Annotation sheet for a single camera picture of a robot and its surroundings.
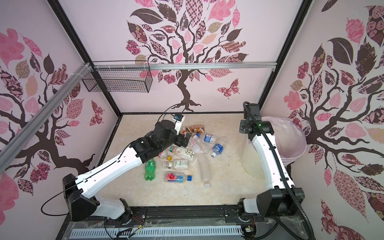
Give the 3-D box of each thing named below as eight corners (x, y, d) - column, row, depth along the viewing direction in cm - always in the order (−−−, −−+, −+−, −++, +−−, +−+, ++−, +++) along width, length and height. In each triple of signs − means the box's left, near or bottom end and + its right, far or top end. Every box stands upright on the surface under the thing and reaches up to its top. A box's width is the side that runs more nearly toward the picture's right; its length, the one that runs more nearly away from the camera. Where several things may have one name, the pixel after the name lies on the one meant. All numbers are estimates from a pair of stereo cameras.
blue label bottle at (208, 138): (195, 139, 104) (195, 137, 101) (197, 133, 107) (197, 131, 105) (226, 146, 100) (226, 144, 98) (227, 140, 104) (228, 137, 101)
